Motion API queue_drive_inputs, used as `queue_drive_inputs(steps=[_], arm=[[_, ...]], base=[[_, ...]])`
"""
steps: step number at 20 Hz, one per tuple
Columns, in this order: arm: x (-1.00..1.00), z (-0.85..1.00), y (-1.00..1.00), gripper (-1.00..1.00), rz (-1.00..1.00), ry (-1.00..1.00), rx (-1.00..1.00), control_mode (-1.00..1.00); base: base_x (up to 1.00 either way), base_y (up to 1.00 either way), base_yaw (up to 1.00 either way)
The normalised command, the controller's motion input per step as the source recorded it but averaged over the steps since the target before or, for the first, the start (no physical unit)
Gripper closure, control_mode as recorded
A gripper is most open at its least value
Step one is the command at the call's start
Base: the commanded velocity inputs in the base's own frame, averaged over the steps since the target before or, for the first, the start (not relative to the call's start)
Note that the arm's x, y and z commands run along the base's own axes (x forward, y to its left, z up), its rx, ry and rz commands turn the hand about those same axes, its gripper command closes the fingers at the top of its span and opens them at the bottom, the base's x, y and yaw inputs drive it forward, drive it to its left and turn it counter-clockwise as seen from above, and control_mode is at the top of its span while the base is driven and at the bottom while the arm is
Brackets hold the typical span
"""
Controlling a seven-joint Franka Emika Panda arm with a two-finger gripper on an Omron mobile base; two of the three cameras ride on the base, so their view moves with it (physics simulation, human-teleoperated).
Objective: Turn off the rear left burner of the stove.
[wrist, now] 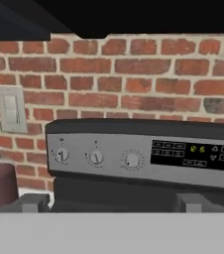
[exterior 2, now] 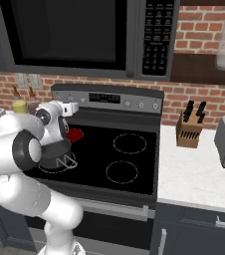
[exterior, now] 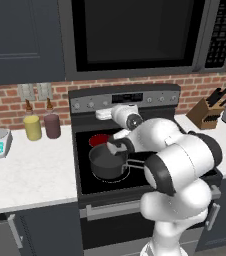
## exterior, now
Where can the steel stove knob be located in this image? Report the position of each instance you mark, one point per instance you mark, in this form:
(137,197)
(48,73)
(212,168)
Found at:
(90,104)
(75,106)
(161,99)
(149,99)
(173,98)

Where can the dark grey wall cupboard door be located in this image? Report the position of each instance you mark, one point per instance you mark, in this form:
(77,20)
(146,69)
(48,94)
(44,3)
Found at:
(21,40)

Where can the yellow bottle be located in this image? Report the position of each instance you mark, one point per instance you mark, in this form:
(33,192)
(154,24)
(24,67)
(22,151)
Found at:
(32,127)

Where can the dark grey pot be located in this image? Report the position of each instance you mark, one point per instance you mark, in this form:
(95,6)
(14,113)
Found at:
(105,165)

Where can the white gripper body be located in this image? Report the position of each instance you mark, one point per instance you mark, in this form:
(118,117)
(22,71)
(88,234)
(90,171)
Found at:
(103,115)

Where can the steel and black microwave oven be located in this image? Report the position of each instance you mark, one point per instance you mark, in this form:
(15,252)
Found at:
(135,33)

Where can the dark red bottle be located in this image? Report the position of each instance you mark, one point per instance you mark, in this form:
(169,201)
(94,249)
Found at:
(52,126)

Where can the black and steel stove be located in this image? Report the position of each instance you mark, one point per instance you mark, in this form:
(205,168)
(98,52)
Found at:
(85,166)

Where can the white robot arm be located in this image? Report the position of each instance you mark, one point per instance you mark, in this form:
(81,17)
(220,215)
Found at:
(185,160)

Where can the glowing red stove burner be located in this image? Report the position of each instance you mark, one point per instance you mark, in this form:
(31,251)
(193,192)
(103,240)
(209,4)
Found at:
(96,139)

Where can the wooden knife block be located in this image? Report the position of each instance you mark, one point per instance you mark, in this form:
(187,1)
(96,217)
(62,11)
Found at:
(203,115)

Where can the black oven door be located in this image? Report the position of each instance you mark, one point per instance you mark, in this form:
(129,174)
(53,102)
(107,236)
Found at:
(115,230)

